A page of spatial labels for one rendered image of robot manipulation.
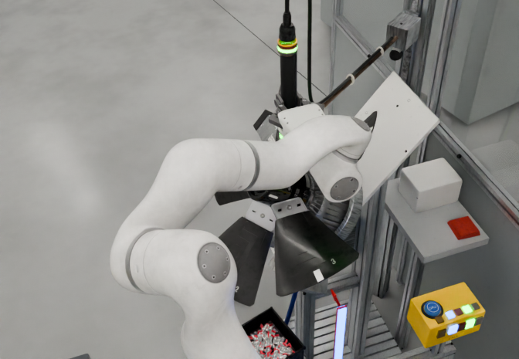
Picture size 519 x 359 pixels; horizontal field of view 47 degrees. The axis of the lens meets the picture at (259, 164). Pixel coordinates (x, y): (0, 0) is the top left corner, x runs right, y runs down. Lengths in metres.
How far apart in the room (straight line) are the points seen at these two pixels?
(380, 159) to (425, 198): 0.35
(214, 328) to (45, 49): 4.23
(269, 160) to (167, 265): 0.29
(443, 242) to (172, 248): 1.33
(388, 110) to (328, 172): 0.68
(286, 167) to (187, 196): 0.22
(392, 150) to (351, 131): 0.62
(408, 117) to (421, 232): 0.47
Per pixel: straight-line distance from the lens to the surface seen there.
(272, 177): 1.05
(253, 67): 4.40
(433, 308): 1.62
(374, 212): 1.98
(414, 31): 1.93
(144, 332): 2.90
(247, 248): 1.76
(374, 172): 1.78
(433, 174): 2.12
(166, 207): 0.94
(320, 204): 1.71
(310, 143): 1.11
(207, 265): 0.85
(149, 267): 0.90
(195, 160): 0.94
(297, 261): 1.54
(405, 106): 1.79
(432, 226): 2.10
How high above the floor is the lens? 2.38
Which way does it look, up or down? 42 degrees down
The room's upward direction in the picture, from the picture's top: 3 degrees counter-clockwise
